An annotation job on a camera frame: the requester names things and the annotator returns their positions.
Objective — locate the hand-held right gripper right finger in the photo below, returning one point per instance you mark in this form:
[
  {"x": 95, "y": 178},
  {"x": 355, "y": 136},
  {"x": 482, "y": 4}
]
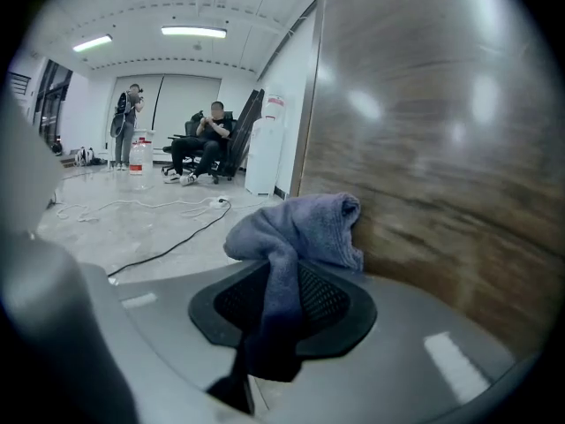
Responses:
[{"x": 397, "y": 338}]

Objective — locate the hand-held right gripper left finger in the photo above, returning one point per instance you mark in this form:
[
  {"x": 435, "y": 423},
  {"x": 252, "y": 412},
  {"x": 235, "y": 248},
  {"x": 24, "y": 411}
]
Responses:
[{"x": 167, "y": 316}]

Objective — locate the blue wiping cloth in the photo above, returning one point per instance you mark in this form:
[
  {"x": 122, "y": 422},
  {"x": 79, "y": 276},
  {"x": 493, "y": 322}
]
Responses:
[{"x": 304, "y": 228}]

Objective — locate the dark brown wooden cabinet door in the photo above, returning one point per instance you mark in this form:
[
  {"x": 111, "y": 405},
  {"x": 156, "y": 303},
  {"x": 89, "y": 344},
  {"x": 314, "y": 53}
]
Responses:
[{"x": 441, "y": 148}]

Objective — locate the white power strip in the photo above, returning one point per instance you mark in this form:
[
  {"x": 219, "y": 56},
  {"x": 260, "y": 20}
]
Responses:
[{"x": 219, "y": 201}]

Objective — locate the clear water jug red label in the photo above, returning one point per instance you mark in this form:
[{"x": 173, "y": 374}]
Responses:
[{"x": 141, "y": 166}]

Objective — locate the black office chair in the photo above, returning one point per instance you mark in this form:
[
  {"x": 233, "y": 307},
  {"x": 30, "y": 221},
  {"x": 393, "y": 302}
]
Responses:
[{"x": 229, "y": 148}]

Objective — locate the white water dispenser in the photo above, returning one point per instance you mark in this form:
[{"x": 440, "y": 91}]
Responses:
[{"x": 265, "y": 157}]

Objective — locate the leaning dark boards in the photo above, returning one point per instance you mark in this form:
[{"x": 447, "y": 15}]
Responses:
[{"x": 247, "y": 130}]

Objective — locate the long ceiling light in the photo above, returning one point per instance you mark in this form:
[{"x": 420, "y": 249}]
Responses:
[
  {"x": 194, "y": 32},
  {"x": 92, "y": 43}
]

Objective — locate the brown wooden cabinet frame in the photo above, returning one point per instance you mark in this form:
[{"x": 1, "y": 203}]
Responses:
[{"x": 309, "y": 104}]

